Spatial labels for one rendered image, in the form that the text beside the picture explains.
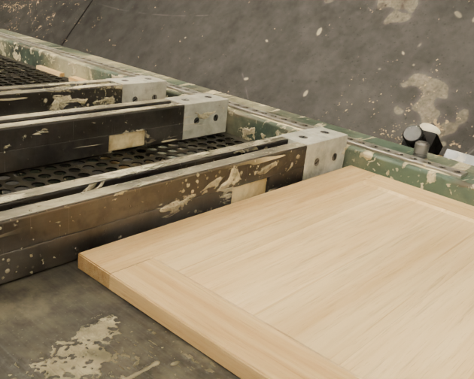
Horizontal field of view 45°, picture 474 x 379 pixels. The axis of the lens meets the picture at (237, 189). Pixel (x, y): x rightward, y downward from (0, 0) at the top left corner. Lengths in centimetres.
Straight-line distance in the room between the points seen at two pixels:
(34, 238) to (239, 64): 202
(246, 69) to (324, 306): 200
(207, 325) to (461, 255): 38
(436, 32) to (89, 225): 181
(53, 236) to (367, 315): 33
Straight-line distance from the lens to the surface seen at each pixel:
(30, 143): 93
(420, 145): 104
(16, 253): 62
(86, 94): 121
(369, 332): 57
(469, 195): 97
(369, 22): 240
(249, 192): 85
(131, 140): 105
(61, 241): 65
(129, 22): 318
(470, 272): 75
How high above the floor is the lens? 179
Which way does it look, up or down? 53 degrees down
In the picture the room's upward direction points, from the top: 52 degrees counter-clockwise
